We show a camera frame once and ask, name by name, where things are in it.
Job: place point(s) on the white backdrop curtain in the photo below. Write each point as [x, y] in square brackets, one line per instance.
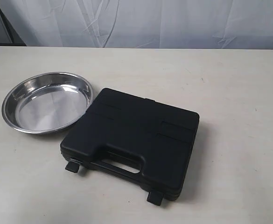
[156, 24]

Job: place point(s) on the black plastic tool case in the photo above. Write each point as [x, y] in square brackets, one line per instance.
[136, 139]

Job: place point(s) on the round stainless steel pan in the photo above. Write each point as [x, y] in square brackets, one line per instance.
[47, 103]

